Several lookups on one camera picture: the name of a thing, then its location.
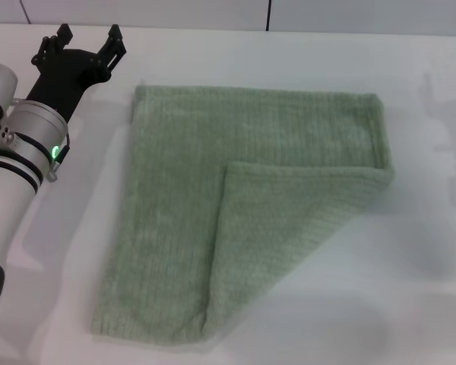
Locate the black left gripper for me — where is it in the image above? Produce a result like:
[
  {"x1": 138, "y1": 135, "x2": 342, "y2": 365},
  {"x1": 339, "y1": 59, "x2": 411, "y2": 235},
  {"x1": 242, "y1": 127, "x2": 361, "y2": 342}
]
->
[{"x1": 25, "y1": 23, "x2": 128, "y2": 123}]

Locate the green terry towel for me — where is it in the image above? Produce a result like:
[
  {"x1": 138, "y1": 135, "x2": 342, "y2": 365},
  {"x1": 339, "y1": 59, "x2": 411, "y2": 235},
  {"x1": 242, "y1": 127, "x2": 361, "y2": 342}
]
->
[{"x1": 89, "y1": 84, "x2": 397, "y2": 341}]

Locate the left arm cable plug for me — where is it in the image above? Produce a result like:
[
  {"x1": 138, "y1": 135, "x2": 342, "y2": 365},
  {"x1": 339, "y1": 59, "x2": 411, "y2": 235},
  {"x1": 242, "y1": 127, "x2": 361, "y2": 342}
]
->
[{"x1": 47, "y1": 131, "x2": 71, "y2": 183}]

